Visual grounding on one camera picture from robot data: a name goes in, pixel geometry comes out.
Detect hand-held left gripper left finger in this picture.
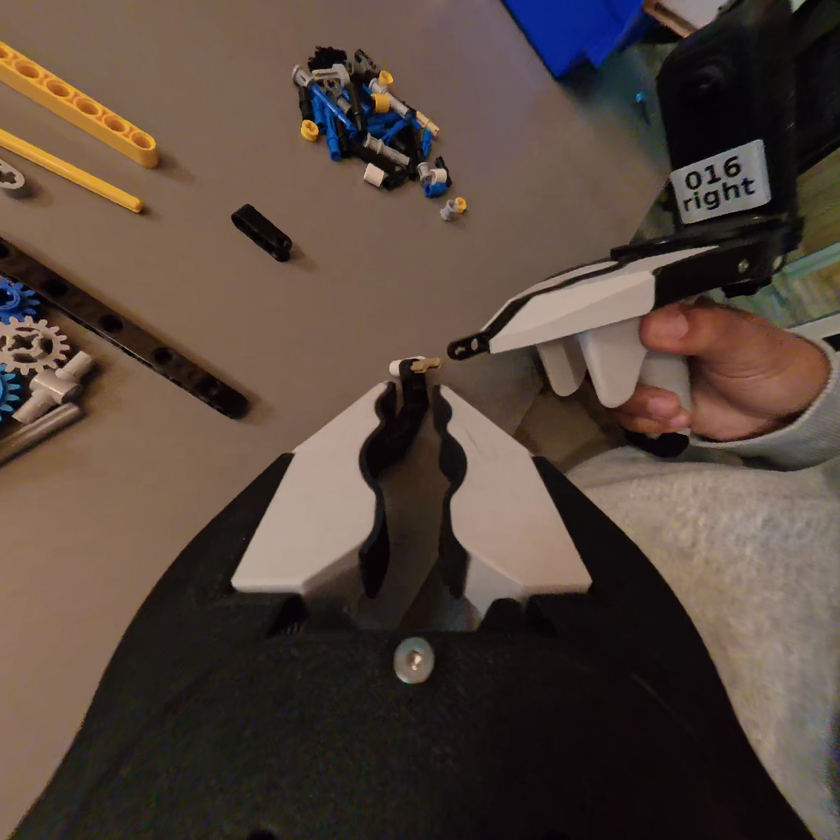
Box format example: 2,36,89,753
231,382,398,630

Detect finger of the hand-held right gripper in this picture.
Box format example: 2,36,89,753
486,266,658,355
508,243,721,308

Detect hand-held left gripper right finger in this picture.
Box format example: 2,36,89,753
432,384,593,623

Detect black lego connector piece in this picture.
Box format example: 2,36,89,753
394,366,433,460

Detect long black lego beam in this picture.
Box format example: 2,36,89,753
0,239,250,420

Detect pile of small lego pins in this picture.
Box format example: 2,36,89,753
292,46,468,222

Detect short black lego connector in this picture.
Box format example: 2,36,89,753
231,205,293,262

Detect pile of lego beams and gears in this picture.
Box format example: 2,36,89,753
0,279,94,463

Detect yellow lego axle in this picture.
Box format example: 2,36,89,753
0,128,143,214

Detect long yellow lego beam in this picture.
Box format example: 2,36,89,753
0,42,160,169

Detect person's right hand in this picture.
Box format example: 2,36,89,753
617,303,829,442

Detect blue plastic box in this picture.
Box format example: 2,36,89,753
502,0,657,80

